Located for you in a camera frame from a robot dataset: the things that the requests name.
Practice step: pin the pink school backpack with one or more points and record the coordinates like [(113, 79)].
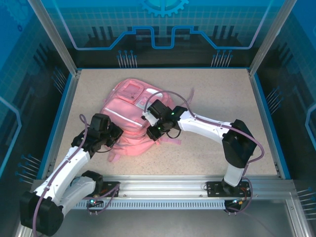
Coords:
[(123, 108)]

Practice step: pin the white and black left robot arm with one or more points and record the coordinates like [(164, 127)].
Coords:
[(66, 172)]

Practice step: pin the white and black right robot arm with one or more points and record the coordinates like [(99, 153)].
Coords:
[(205, 126)]

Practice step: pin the grey metal bench panel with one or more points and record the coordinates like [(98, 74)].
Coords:
[(160, 224)]

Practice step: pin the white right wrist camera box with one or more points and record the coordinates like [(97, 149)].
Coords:
[(149, 118)]

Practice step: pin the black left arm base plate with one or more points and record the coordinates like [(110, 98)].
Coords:
[(109, 184)]

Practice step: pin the aluminium mounting rail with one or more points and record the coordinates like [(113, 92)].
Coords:
[(160, 184)]

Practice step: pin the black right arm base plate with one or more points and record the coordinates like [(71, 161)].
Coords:
[(213, 190)]

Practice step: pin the aluminium frame post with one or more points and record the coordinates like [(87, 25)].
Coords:
[(57, 37), (267, 37)]

